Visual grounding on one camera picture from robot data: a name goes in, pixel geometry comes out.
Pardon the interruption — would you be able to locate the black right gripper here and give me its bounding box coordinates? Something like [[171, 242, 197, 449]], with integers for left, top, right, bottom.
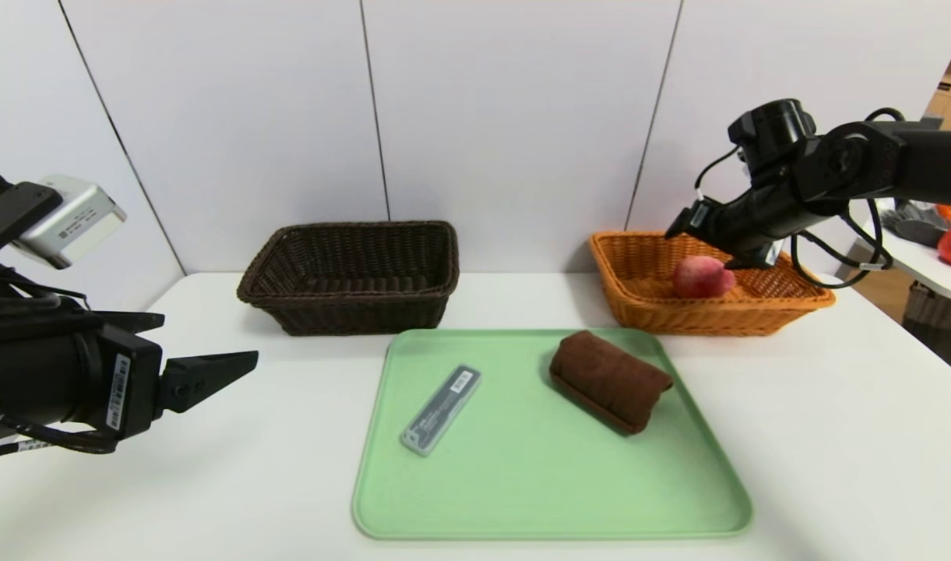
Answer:
[[664, 188, 791, 258]]

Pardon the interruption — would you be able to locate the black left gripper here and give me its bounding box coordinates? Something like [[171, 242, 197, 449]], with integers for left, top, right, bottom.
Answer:
[[0, 322, 259, 441]]

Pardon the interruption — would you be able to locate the red peach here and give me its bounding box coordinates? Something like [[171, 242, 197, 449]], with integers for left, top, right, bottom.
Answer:
[[672, 256, 737, 300]]

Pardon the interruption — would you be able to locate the brown towel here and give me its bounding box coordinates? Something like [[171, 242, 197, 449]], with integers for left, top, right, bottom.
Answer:
[[548, 330, 674, 435]]

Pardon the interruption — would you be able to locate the grey pencil lead case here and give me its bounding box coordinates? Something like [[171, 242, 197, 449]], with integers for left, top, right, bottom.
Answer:
[[400, 365, 482, 457]]

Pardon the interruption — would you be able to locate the orange wicker basket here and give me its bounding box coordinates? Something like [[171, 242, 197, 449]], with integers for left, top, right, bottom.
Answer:
[[588, 231, 837, 337]]

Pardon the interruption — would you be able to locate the dark brown wicker basket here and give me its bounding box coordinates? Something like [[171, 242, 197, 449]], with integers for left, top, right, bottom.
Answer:
[[238, 221, 460, 337]]

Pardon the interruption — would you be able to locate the white side table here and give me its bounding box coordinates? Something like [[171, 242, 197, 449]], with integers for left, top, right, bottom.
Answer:
[[857, 199, 951, 306]]

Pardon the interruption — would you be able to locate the dark grey brush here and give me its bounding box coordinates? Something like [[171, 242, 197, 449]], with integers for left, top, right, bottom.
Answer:
[[884, 201, 947, 249]]

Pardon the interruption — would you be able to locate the grey woven stool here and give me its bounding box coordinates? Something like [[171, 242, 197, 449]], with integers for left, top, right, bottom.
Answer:
[[901, 283, 951, 337]]

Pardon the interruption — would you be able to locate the light green plastic tray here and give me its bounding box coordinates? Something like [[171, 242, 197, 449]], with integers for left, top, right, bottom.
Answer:
[[352, 328, 753, 540]]

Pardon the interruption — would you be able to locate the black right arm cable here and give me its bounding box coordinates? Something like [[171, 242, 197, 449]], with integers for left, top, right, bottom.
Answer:
[[695, 107, 893, 291]]

